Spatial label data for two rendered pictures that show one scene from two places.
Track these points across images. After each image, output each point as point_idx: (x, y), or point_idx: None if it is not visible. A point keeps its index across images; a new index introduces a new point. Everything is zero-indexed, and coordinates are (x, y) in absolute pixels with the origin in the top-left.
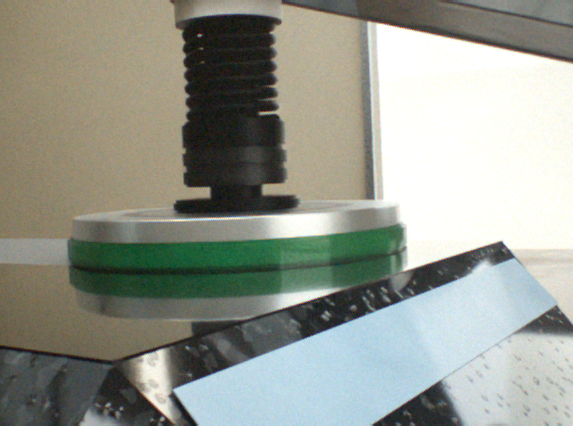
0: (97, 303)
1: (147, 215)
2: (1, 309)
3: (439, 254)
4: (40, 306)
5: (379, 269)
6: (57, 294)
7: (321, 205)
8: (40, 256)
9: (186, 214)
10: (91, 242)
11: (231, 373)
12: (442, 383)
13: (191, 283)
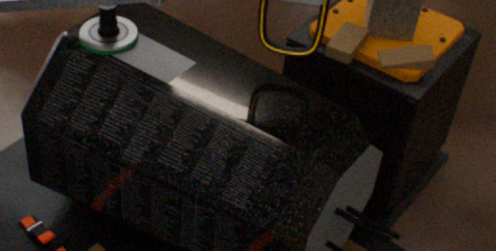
0: (131, 9)
1: (124, 27)
2: (140, 9)
3: (82, 22)
4: (137, 9)
5: (96, 15)
6: (136, 14)
7: (94, 28)
8: (144, 44)
9: (118, 25)
10: None
11: None
12: None
13: (120, 15)
